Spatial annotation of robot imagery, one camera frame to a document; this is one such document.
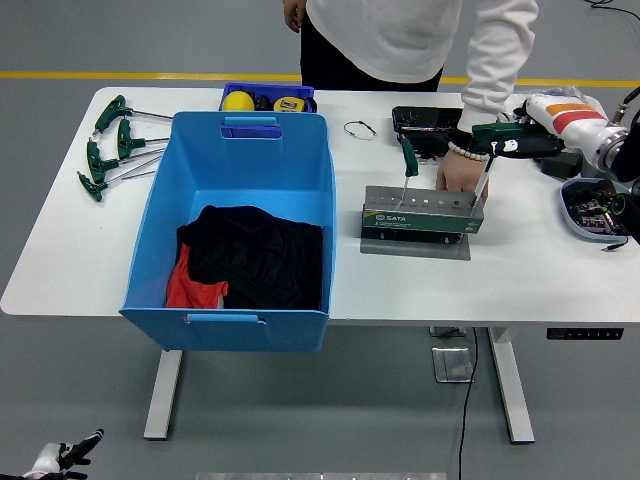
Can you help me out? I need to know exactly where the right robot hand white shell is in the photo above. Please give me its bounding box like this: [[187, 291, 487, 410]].
[[491, 93, 614, 161]]

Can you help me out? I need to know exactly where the yellow ball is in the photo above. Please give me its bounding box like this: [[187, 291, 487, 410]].
[[221, 91, 256, 113]]

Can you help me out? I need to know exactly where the black power adapter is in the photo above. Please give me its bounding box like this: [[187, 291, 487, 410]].
[[539, 152, 584, 179]]

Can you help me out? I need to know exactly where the large light blue plastic box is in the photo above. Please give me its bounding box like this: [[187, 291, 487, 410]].
[[118, 110, 337, 354]]

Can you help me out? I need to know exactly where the white table leg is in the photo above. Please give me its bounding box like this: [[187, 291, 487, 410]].
[[143, 349, 184, 442], [487, 327, 536, 445]]

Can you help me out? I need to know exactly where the white bead bracelet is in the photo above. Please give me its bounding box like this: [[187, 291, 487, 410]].
[[447, 141, 492, 162]]

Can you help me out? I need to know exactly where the person's left hand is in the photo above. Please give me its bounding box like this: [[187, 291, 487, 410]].
[[435, 146, 490, 194]]

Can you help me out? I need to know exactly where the large green T-handle hex wrench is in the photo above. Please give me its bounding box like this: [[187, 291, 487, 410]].
[[468, 121, 551, 208]]

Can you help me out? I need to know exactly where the black electronics case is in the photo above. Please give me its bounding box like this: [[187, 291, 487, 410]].
[[391, 105, 464, 164]]

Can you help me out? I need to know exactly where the black cloth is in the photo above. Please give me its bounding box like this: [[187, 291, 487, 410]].
[[176, 203, 325, 311]]

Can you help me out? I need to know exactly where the green grey metal wrench holder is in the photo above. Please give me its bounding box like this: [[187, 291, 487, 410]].
[[358, 185, 486, 261]]

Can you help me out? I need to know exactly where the small dark blue bin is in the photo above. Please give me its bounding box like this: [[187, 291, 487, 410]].
[[218, 82, 318, 115]]

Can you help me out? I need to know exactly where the black table control panel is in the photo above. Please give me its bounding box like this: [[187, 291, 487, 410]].
[[545, 327, 625, 341]]

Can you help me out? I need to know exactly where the light blue round tray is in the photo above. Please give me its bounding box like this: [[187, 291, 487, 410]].
[[559, 178, 632, 240]]

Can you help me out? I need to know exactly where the red cloth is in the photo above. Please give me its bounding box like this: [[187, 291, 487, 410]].
[[164, 243, 230, 309]]

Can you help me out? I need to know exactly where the person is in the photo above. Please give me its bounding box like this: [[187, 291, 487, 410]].
[[282, 0, 540, 194]]

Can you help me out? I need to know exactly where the thin wire ring loop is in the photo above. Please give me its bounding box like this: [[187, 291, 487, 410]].
[[343, 120, 378, 143]]

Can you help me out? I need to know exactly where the small green T-handle hex wrench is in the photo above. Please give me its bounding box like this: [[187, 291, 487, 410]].
[[398, 136, 420, 206]]

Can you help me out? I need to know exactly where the yellow tape measure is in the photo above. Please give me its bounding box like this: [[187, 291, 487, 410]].
[[272, 96, 307, 114]]

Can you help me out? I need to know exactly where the person's right hand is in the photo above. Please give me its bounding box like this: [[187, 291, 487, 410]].
[[283, 0, 307, 34]]

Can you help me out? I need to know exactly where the black cable loop on floor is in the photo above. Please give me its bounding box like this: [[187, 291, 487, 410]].
[[582, 0, 640, 24]]

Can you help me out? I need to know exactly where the square metal floor plate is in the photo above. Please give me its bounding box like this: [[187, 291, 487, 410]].
[[431, 346, 475, 384]]

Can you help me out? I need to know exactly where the pile of small electronic parts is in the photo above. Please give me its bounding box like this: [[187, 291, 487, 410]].
[[567, 180, 629, 234]]

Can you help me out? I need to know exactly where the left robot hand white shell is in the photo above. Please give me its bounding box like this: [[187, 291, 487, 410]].
[[22, 428, 106, 480]]

